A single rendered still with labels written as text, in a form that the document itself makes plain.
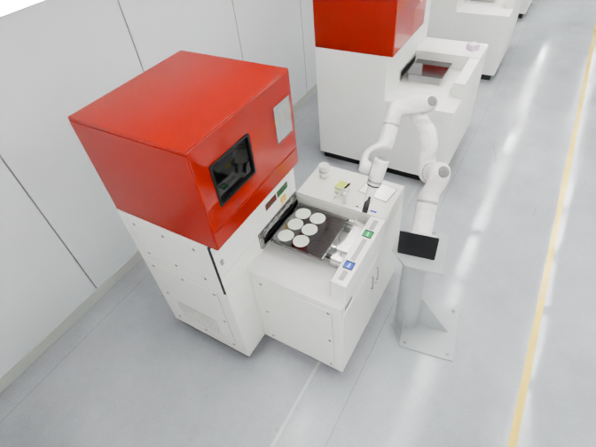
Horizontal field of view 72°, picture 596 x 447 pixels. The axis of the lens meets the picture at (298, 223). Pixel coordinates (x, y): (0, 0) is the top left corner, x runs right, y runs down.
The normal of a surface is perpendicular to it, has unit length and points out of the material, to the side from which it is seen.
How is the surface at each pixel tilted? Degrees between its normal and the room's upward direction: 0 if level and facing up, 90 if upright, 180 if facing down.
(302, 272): 0
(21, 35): 90
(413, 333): 0
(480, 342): 0
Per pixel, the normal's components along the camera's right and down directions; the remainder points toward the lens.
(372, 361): -0.09, -0.71
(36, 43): 0.86, 0.30
